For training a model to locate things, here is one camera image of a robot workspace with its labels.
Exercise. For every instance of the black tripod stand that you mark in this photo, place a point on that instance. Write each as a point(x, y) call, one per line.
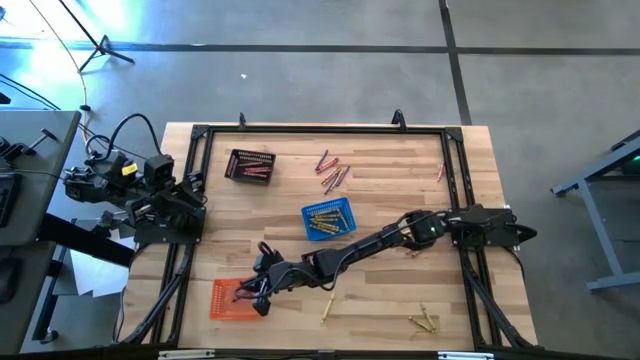
point(102, 47)

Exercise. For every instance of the black plastic basket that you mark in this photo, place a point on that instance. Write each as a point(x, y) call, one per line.
point(250, 152)

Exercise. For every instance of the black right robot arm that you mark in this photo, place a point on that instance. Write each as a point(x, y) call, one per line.
point(360, 247)

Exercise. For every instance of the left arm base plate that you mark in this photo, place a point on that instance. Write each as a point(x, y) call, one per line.
point(165, 236)

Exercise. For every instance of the white paper sheet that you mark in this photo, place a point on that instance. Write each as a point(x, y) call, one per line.
point(95, 275)

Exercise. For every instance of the purple crayon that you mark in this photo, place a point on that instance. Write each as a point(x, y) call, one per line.
point(331, 184)
point(245, 296)
point(322, 160)

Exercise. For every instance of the black desk crossbeam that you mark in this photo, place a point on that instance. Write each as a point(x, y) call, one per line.
point(85, 240)

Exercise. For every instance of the dark grey desk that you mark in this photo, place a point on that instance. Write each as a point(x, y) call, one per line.
point(20, 300)

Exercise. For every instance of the pink crayon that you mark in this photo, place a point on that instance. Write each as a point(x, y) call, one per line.
point(327, 165)
point(257, 175)
point(342, 176)
point(252, 163)
point(440, 171)
point(414, 253)
point(259, 170)
point(331, 176)

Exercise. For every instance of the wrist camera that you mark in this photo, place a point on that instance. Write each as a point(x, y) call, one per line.
point(159, 170)
point(283, 275)

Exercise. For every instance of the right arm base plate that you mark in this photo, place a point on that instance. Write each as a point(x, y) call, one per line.
point(500, 237)

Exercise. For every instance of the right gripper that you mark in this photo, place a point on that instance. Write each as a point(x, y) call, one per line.
point(261, 282)

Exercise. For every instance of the black aluminium table frame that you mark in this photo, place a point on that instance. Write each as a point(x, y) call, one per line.
point(325, 129)

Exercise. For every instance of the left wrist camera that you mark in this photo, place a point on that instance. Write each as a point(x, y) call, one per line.
point(159, 170)

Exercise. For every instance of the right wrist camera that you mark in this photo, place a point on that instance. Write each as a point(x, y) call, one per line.
point(283, 275)

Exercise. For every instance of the grey metal table frame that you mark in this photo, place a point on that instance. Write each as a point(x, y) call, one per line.
point(595, 200)

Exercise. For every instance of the black caster wheel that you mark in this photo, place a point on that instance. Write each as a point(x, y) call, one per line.
point(50, 336)

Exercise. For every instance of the blue plastic basket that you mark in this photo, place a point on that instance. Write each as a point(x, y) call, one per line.
point(350, 235)

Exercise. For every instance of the black desk clamp tool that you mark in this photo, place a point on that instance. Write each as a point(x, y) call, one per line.
point(20, 147)

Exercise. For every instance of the orange plastic basket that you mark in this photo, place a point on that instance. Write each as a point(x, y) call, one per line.
point(222, 300)

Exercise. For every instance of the yellow crayon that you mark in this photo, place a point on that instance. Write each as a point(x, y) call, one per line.
point(324, 218)
point(429, 317)
point(327, 223)
point(344, 220)
point(333, 229)
point(322, 229)
point(328, 307)
point(325, 212)
point(420, 326)
point(330, 216)

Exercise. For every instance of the black device green light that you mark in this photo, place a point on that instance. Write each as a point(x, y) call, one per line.
point(630, 160)

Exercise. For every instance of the black keyboard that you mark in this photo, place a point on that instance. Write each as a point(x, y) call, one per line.
point(7, 200)

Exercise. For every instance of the small black table clamp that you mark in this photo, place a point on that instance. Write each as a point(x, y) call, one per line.
point(242, 120)

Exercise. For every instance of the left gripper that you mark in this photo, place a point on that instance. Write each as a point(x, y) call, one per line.
point(167, 205)

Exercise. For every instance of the silver metal bracket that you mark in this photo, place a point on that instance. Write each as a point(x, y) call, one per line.
point(465, 355)
point(186, 354)

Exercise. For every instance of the large black table clamp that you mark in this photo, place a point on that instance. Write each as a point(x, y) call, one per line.
point(398, 119)

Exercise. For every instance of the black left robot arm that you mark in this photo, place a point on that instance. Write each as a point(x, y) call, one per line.
point(100, 185)

